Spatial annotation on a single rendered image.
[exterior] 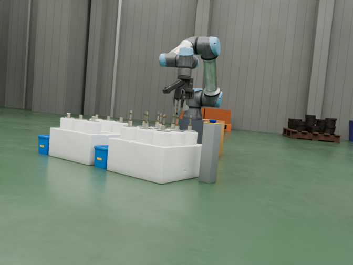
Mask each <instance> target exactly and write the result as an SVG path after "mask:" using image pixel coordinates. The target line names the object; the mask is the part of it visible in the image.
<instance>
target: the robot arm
mask: <svg viewBox="0 0 353 265"><path fill-rule="evenodd" d="M220 48H221V46H220V41H219V39H218V38H217V37H197V36H195V37H190V38H188V39H185V40H184V41H182V42H181V43H180V44H179V46H178V47H177V48H175V49H174V50H172V51H171V52H169V53H168V54H166V53H164V54H160V56H159V64H160V66H161V67H176V68H178V78H177V79H180V80H178V81H176V82H175V83H173V84H171V85H169V86H167V87H165V88H164V89H163V90H162V91H163V93H164V94H168V93H170V92H171V91H173V90H175V92H174V99H173V102H174V109H175V112H176V115H177V116H179V117H180V116H181V113H182V111H184V114H183V116H182V119H188V120H189V118H190V115H191V118H192V120H202V119H203V117H202V113H201V106H202V107H213V108H214V107H215V108H218V107H220V105H221V102H222V96H223V93H222V92H220V89H219V88H218V87H217V71H216V59H217V58H218V55H219V54H220V51H221V49H220ZM194 55H201V59H202V60H203V64H204V77H205V89H204V91H203V89H202V88H195V89H193V81H194V78H191V74H192V69H195V68H197V67H198V65H199V60H198V58H197V57H196V56H194ZM185 99H186V101H185Z"/></svg>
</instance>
